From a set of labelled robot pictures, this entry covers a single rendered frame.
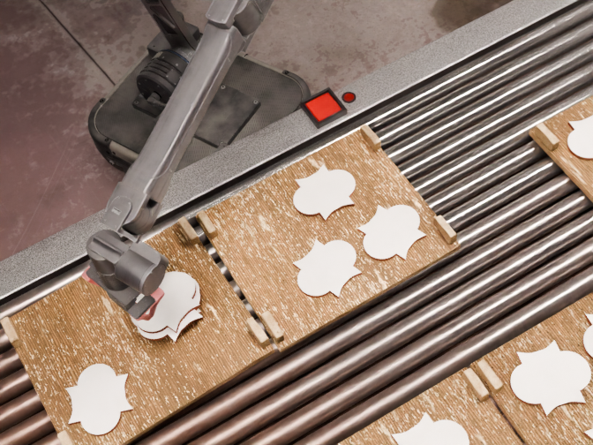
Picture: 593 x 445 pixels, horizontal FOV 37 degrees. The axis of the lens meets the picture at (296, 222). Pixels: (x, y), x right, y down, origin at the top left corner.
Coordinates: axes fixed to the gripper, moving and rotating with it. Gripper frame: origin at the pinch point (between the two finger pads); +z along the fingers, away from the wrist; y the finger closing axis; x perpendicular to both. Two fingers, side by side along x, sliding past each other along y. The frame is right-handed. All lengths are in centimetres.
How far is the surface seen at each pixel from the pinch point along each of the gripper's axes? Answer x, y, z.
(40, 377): 18.9, 9.2, 13.4
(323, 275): -29.6, -19.7, 11.2
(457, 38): -97, -5, 13
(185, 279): -11.7, -0.5, 8.7
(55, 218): -30, 100, 106
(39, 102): -60, 142, 106
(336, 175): -49, -7, 11
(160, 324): -1.9, -3.2, 8.9
